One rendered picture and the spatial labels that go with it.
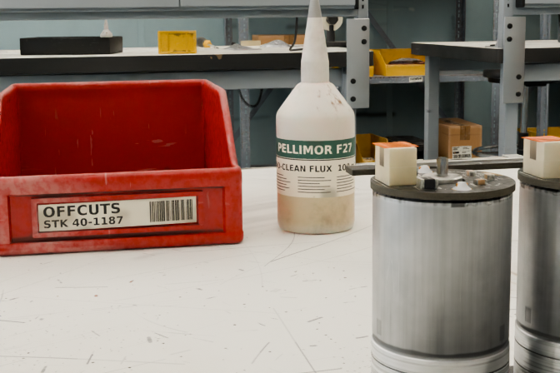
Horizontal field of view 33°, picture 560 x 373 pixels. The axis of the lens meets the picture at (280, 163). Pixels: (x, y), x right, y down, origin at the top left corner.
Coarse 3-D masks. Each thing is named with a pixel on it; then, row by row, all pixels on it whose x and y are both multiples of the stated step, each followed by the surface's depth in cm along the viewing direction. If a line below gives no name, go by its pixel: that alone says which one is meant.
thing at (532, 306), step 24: (528, 192) 17; (552, 192) 16; (528, 216) 17; (552, 216) 16; (528, 240) 17; (552, 240) 16; (528, 264) 17; (552, 264) 16; (528, 288) 17; (552, 288) 16; (528, 312) 17; (552, 312) 16; (528, 336) 17; (552, 336) 17; (528, 360) 17; (552, 360) 17
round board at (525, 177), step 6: (522, 168) 18; (522, 174) 17; (528, 174) 17; (522, 180) 17; (528, 180) 17; (534, 180) 16; (540, 180) 16; (546, 180) 16; (552, 180) 16; (558, 180) 16; (546, 186) 16; (552, 186) 16; (558, 186) 16
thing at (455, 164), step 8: (472, 160) 19; (480, 160) 19; (488, 160) 19; (496, 160) 19; (504, 160) 19; (512, 160) 19; (520, 160) 19; (352, 168) 18; (360, 168) 18; (368, 168) 18; (432, 168) 18; (448, 168) 18; (456, 168) 18; (464, 168) 18; (472, 168) 18; (480, 168) 18; (488, 168) 18; (496, 168) 18; (504, 168) 18
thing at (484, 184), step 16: (464, 176) 17; (480, 176) 17; (496, 176) 17; (384, 192) 16; (400, 192) 16; (416, 192) 15; (432, 192) 15; (448, 192) 15; (464, 192) 15; (480, 192) 15; (496, 192) 15
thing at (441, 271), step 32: (512, 192) 16; (384, 224) 16; (416, 224) 16; (448, 224) 15; (480, 224) 15; (384, 256) 16; (416, 256) 16; (448, 256) 15; (480, 256) 16; (384, 288) 16; (416, 288) 16; (448, 288) 16; (480, 288) 16; (384, 320) 16; (416, 320) 16; (448, 320) 16; (480, 320) 16; (384, 352) 16; (416, 352) 16; (448, 352) 16; (480, 352) 16
